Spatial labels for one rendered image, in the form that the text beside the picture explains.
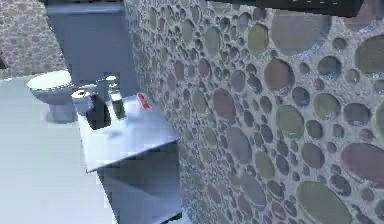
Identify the red flat object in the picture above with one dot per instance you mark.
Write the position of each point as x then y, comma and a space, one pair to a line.
144, 100

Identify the grey cabinet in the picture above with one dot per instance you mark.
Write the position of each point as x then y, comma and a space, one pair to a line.
133, 143

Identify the dark glass bottle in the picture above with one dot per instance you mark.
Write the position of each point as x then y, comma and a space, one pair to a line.
118, 104

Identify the black soap dispenser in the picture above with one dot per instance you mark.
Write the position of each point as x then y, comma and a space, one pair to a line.
98, 114

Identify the grey tall panel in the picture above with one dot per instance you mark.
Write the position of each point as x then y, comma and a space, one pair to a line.
90, 43

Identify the white toilet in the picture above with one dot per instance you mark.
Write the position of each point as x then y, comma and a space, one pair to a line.
50, 87

